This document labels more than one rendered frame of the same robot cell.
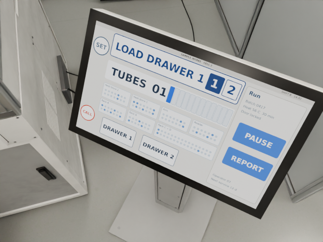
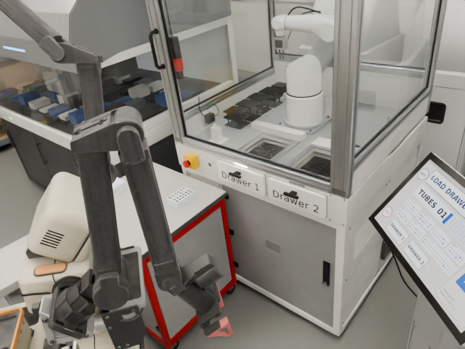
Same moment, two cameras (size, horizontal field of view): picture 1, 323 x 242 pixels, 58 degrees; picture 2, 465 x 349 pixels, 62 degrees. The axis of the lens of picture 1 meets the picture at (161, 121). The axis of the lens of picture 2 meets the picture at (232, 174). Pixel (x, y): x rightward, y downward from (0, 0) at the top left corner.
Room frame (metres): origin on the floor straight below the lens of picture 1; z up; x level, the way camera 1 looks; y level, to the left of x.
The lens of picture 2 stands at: (-0.60, -0.46, 1.89)
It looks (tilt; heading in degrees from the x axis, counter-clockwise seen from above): 32 degrees down; 60
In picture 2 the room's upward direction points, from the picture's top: 7 degrees counter-clockwise
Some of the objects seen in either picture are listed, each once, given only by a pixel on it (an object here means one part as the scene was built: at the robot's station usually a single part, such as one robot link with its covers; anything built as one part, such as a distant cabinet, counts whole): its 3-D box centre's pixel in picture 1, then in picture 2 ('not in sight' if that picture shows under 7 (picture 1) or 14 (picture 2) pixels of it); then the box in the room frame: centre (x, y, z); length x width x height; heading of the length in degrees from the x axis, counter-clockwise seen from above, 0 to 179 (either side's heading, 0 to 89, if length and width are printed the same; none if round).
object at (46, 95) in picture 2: not in sight; (93, 65); (0.07, 2.65, 1.13); 1.78 x 1.14 x 0.45; 106
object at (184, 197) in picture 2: not in sight; (180, 197); (-0.03, 1.09, 0.78); 0.12 x 0.08 x 0.04; 15
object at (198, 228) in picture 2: not in sight; (160, 254); (-0.18, 1.22, 0.38); 0.62 x 0.58 x 0.76; 106
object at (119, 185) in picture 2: not in sight; (112, 188); (-0.28, 1.41, 0.79); 0.13 x 0.09 x 0.05; 16
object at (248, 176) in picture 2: not in sight; (240, 176); (0.22, 0.91, 0.87); 0.29 x 0.02 x 0.11; 106
